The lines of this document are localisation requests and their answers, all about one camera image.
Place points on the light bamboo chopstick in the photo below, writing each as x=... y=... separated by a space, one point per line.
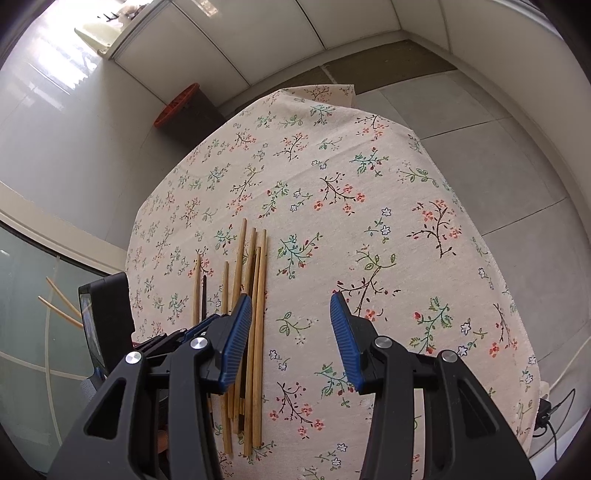
x=60 y=314
x=64 y=300

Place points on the bunch of wooden chopsticks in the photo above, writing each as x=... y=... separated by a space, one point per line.
x=259 y=369

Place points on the person's right hand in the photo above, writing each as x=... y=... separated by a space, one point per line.
x=164 y=443

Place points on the floral tablecloth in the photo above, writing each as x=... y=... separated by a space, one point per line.
x=369 y=207

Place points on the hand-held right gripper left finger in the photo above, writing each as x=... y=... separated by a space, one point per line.
x=235 y=344

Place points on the row of white cabinet doors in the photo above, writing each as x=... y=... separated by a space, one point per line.
x=231 y=37

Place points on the brown floor mat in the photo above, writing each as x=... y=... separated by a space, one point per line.
x=392 y=64

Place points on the white kitchen countertop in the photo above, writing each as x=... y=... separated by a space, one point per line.
x=99 y=34

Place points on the frosted glass sliding door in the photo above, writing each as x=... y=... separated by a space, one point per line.
x=27 y=286

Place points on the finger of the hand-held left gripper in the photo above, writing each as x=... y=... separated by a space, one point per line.
x=196 y=328

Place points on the dark trash bin red liner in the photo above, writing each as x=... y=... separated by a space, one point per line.
x=194 y=120

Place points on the black chopstick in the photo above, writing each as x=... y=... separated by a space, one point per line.
x=203 y=300

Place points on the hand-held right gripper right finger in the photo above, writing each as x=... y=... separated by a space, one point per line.
x=346 y=344

